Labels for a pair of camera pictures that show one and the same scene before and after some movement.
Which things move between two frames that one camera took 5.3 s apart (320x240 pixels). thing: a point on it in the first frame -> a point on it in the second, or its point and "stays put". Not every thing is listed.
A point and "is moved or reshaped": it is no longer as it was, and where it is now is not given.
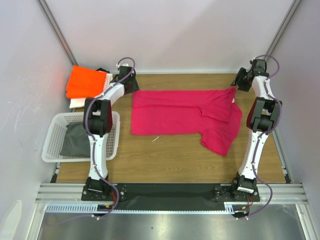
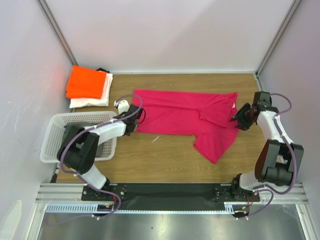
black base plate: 171,194 stays put
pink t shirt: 212,113 is moved or reshaped
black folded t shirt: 100,69 stays put
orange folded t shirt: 85,83 stays put
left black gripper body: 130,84 -> 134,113
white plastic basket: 57,129 stays put
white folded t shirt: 80,102 stays put
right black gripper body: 240,81 -> 242,117
